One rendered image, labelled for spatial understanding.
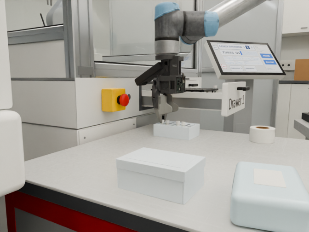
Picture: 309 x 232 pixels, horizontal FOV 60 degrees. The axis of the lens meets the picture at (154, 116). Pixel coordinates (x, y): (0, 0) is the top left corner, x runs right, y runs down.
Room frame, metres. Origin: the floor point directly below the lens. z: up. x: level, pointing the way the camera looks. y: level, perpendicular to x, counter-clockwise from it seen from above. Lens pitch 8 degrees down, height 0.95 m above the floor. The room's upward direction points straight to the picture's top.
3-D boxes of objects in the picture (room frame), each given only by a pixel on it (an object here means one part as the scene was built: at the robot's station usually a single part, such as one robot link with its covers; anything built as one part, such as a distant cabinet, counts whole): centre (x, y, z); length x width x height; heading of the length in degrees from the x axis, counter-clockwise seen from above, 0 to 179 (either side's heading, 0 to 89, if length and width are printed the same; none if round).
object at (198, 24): (0.88, -0.14, 1.11); 0.11 x 0.11 x 0.08; 3
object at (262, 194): (0.37, -0.16, 0.78); 0.15 x 0.10 x 0.04; 160
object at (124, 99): (0.84, 0.10, 0.88); 0.04 x 0.03 x 0.04; 150
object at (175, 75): (0.85, -0.04, 0.95); 0.09 x 0.08 x 0.12; 59
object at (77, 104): (1.43, 0.38, 0.87); 1.02 x 0.95 x 0.14; 150
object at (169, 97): (0.87, -0.05, 0.85); 0.06 x 0.03 x 0.09; 59
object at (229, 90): (0.99, -0.30, 0.87); 0.29 x 0.02 x 0.11; 150
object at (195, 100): (1.10, -0.12, 0.86); 0.40 x 0.26 x 0.06; 60
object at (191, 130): (0.85, -0.07, 0.78); 0.12 x 0.08 x 0.04; 59
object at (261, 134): (0.77, -0.32, 0.78); 0.07 x 0.07 x 0.04
